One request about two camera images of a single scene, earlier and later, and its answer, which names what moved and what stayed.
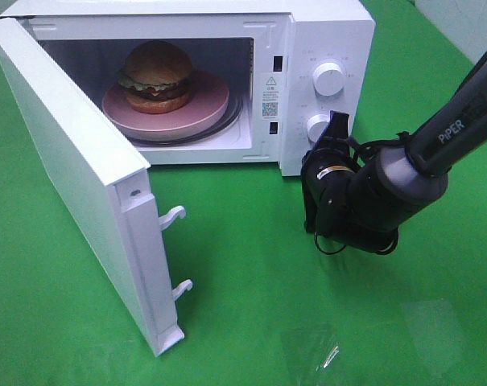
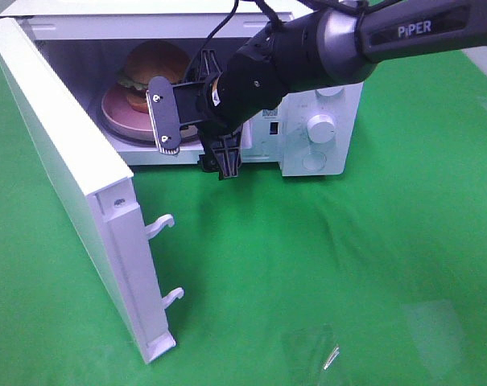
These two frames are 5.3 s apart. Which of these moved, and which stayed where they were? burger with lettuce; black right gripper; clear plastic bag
Moved: black right gripper
Stayed: burger with lettuce; clear plastic bag
